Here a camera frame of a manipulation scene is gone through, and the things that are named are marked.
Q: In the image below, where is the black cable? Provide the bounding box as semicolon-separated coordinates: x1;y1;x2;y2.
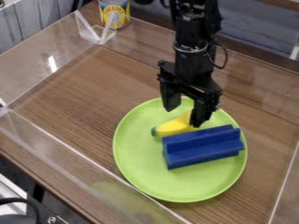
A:
0;196;42;220

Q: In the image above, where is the clear acrylic enclosure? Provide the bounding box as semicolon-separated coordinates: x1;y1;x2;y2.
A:
0;16;299;224

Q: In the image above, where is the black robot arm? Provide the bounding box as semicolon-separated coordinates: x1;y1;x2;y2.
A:
158;0;226;127

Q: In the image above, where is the black device with knob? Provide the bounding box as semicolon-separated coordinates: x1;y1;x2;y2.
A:
0;198;90;224

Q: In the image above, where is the yellow toy banana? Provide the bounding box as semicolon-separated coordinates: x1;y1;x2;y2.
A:
151;111;197;138

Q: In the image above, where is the yellow labelled tin can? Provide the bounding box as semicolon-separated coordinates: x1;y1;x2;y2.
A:
98;0;131;30

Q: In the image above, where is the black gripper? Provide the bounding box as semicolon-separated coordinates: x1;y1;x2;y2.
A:
158;45;224;128

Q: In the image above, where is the green round plate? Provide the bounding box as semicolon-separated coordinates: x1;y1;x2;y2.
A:
114;98;249;203

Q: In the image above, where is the blue plastic block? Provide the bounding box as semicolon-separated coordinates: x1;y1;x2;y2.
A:
163;125;246;170

